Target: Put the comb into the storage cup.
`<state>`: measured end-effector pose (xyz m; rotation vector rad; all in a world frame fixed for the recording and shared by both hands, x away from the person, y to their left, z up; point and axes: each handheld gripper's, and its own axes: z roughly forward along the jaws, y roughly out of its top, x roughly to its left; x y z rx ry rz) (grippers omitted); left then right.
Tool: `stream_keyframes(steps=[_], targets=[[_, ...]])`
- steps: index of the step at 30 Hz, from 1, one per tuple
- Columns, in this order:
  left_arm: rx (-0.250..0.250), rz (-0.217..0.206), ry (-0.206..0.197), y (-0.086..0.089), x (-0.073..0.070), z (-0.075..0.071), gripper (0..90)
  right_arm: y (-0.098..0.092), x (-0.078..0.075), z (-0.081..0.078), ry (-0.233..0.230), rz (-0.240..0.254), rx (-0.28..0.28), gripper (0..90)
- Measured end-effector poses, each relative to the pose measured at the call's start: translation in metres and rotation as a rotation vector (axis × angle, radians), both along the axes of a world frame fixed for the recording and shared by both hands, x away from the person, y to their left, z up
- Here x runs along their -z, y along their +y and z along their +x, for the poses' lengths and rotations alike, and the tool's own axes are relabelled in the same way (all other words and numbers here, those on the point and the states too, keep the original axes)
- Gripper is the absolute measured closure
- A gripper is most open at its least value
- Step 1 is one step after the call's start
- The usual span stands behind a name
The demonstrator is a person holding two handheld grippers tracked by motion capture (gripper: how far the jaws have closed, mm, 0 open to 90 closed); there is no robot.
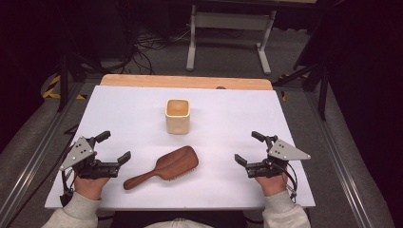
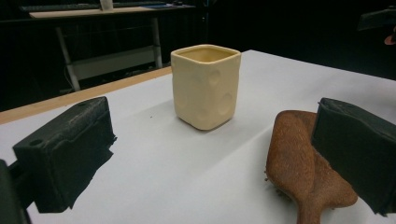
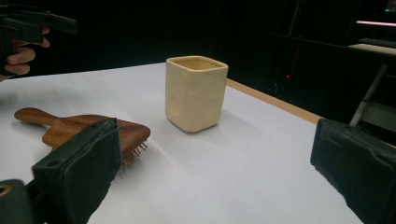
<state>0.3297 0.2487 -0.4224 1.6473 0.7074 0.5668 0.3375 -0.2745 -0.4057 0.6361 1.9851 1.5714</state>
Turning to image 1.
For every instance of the wooden paddle hairbrush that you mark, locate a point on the wooden paddle hairbrush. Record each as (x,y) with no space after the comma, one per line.
(174,164)

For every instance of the white table board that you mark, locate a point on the white table board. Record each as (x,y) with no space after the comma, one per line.
(221,126)

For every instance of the person's left hand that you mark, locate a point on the person's left hand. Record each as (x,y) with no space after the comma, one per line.
(90,187)

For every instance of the white metal desk frame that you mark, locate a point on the white metal desk frame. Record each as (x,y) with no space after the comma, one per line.
(231,20)

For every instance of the aluminium rail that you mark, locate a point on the aluminium rail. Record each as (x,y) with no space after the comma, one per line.
(342,164)
(34,158)

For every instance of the person's right hand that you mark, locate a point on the person's right hand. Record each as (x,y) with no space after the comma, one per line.
(273,185)

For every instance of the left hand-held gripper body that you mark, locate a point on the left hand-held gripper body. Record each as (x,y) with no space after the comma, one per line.
(77,153)

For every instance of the wooden table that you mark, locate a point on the wooden table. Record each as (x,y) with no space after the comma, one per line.
(177,81)

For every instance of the cream square cup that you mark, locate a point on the cream square cup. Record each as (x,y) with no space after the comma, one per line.
(178,123)

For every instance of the yellow black hazard tape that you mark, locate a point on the yellow black hazard tape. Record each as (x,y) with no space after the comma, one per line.
(52,90)
(283,95)

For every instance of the black metal stand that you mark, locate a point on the black metal stand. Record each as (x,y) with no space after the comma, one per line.
(65,82)
(321,79)

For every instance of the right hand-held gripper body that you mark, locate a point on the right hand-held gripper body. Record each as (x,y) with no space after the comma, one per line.
(285,152)

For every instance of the person's torso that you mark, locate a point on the person's torso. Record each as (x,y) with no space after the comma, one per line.
(177,220)

